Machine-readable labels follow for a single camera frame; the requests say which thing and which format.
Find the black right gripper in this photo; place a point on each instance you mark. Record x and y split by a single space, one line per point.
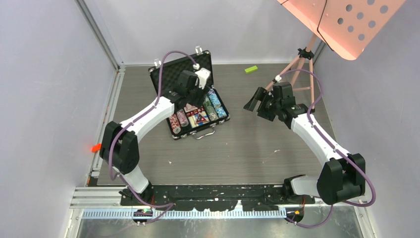
258 95

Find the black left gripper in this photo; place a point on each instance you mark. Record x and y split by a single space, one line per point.
201 94

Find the red playing card box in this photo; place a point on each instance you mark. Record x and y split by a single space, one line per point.
189 108

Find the purple white chip roll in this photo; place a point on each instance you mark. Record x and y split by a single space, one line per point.
182 118

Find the black poker set case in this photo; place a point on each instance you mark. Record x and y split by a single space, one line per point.
165 75

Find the red white chip roll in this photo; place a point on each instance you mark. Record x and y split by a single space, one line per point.
175 124

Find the green chip stack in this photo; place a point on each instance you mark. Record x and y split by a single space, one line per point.
213 116

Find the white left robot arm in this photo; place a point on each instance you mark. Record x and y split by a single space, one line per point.
120 142

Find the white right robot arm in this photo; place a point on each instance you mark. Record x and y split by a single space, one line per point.
343 174

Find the green chip row in case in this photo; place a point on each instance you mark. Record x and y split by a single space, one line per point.
207 105

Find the card deck in case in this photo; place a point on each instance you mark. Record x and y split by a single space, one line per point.
197 119

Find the blue chip row in case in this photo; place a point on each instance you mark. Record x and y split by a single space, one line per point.
216 103

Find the green block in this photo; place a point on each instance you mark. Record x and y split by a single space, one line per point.
251 69

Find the pink perforated panel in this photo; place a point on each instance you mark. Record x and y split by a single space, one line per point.
346 26

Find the orange clip on rail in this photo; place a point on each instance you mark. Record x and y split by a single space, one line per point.
96 148

